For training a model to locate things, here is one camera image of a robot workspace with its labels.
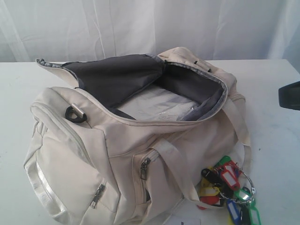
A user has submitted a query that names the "colourful key tag bunch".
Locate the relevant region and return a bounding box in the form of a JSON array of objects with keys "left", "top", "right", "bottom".
[{"left": 198, "top": 156, "right": 261, "bottom": 225}]

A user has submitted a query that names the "cream fabric duffel bag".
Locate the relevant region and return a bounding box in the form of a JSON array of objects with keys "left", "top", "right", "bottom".
[{"left": 24, "top": 47, "right": 251, "bottom": 225}]

